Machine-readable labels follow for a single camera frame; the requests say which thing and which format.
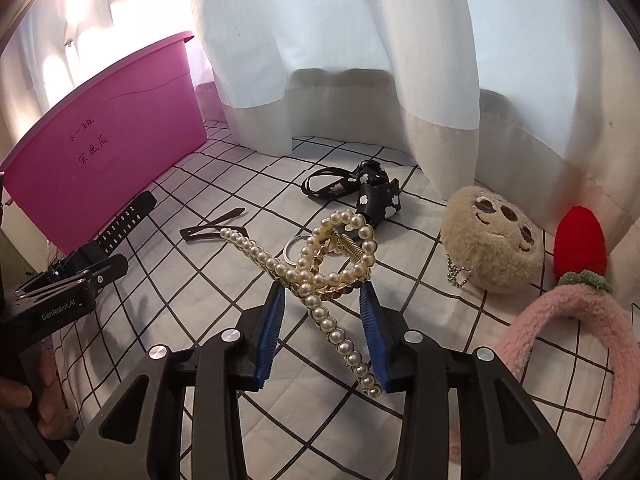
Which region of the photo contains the pearl hair claw clip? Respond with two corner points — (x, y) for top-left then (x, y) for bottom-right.
(220, 211), (383, 400)

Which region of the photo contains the beige plush face keychain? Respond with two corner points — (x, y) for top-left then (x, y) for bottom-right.
(440, 186), (546, 295)

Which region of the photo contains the white curtain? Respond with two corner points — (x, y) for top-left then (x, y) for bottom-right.
(0, 0), (640, 306)

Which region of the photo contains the white black checked tablecloth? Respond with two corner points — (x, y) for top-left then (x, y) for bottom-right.
(45, 120), (640, 480)

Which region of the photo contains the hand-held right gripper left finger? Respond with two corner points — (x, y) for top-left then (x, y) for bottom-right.
(60, 280), (287, 480)

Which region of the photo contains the person's left hand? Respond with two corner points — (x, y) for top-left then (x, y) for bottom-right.
(0, 360), (72, 440)

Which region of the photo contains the black wrist watch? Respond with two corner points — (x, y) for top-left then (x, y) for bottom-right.
(47, 191), (157, 281)

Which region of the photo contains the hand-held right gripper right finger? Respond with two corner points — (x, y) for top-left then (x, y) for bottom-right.
(359, 281), (583, 480)

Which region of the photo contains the pink plastic storage bin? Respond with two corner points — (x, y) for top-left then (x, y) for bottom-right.
(0, 31), (207, 256)

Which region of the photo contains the pink fluffy strawberry headband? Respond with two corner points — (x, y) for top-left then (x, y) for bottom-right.
(447, 205), (640, 468)

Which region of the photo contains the black snap hair clip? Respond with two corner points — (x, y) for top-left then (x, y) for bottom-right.
(180, 206), (247, 243)

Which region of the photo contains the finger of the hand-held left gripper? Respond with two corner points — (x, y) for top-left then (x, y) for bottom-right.
(10, 272), (103, 306)
(80, 254), (130, 283)

